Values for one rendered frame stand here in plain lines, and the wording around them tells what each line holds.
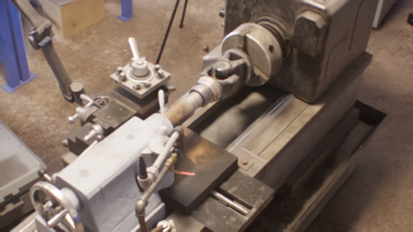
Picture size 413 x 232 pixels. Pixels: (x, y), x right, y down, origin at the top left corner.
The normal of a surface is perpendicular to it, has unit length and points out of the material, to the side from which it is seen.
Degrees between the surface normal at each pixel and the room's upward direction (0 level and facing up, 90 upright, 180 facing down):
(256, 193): 0
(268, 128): 0
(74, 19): 90
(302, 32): 90
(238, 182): 0
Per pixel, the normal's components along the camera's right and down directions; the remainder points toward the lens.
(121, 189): 0.77, 0.24
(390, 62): 0.04, -0.74
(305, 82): -0.61, 0.51
